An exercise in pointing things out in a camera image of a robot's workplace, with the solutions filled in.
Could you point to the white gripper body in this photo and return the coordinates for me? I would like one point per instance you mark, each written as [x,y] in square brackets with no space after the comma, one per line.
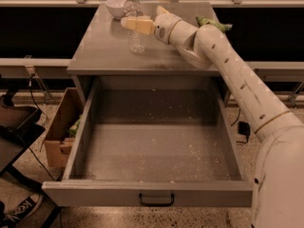
[162,28]

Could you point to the clear plastic water bottle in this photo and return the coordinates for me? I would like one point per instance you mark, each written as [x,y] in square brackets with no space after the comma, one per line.
[135,39]

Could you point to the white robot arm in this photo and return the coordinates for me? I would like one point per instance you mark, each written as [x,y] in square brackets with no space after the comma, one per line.
[278,191]

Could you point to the grey cabinet with counter top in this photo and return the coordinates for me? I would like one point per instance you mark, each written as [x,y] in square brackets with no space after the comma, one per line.
[105,50]

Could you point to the open grey top drawer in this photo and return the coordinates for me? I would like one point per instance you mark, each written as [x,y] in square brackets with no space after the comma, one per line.
[156,136]

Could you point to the white ceramic bowl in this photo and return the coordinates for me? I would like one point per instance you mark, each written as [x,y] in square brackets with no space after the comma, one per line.
[116,8]

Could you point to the green chip bag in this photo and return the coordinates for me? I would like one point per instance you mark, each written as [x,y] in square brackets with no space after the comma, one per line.
[202,21]

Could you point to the black power adapter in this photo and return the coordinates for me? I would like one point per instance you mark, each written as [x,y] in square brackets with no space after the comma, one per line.
[243,128]

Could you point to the brown cardboard box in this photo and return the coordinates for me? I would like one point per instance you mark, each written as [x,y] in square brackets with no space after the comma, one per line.
[58,141]

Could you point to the black and white sneaker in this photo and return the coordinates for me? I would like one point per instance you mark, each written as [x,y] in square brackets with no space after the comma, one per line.
[9,219]

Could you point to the black drawer handle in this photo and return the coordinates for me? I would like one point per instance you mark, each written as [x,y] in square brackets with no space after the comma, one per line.
[153,201]

